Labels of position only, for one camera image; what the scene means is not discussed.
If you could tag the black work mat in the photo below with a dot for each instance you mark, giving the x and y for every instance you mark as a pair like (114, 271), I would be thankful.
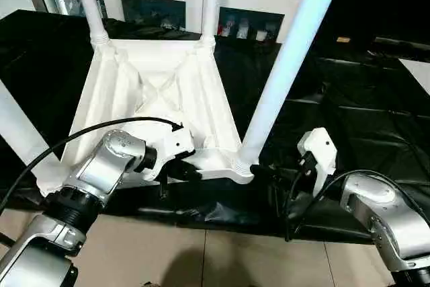
(363, 112)

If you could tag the small yellow tag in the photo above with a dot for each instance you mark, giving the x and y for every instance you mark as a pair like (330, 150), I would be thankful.
(343, 39)

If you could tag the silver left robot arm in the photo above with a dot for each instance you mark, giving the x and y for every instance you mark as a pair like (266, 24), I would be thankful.
(87, 186)

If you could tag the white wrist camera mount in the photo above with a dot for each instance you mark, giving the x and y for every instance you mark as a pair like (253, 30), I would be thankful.
(319, 149)
(171, 149)

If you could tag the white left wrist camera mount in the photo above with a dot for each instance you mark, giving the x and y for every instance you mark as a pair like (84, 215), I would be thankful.
(171, 149)

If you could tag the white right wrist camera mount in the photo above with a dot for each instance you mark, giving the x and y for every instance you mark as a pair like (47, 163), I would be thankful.
(319, 149)

